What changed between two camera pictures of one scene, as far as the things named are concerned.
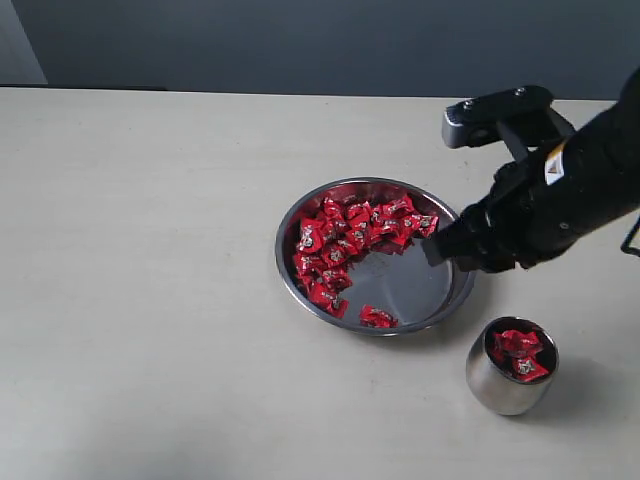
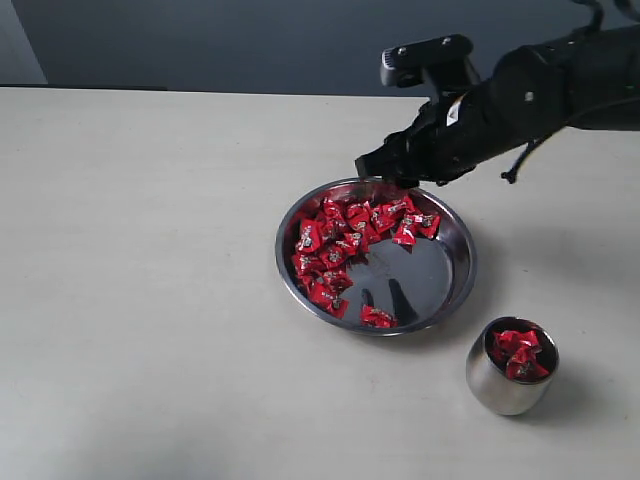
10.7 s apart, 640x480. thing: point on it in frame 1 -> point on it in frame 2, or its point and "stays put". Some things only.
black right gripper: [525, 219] -> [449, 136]
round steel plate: [351, 256] stays put
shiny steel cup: [494, 389] stays put
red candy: [311, 235] stays put
